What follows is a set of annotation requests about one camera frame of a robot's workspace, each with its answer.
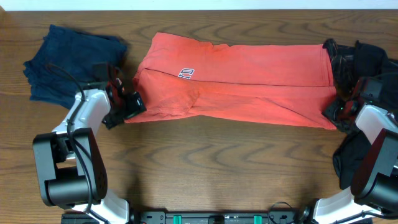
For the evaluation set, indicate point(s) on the orange printed t-shirt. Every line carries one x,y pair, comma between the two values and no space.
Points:
182,77

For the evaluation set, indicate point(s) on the folded navy blue garment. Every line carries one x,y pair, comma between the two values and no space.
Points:
66,52

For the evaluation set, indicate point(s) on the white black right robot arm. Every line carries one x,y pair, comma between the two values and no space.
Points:
373,191

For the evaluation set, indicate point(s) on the black clothes pile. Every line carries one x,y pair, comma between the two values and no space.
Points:
348,65

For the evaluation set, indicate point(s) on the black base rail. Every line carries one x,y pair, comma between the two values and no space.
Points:
279,216

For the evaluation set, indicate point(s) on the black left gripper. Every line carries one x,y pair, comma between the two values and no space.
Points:
135,106

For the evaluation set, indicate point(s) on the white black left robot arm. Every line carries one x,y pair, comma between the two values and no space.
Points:
70,169

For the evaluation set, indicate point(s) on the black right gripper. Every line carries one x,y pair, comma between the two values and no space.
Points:
329,112

